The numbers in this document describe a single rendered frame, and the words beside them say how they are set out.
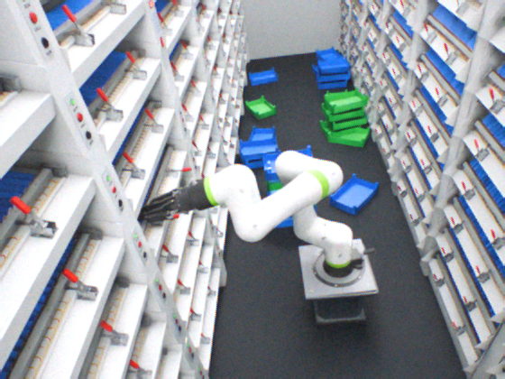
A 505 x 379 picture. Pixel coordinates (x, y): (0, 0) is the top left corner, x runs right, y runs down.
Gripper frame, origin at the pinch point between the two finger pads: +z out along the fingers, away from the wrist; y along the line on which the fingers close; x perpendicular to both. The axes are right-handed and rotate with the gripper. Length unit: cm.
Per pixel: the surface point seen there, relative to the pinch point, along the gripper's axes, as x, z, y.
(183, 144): 5.8, -4.6, -47.4
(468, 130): 41, -114, -46
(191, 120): 8, -3, -72
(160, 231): 8.4, -3.4, 0.8
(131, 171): -14.2, -6.2, -2.4
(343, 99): 101, -76, -219
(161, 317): 24.3, 1.1, 22.7
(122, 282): 3.4, 0.6, 24.4
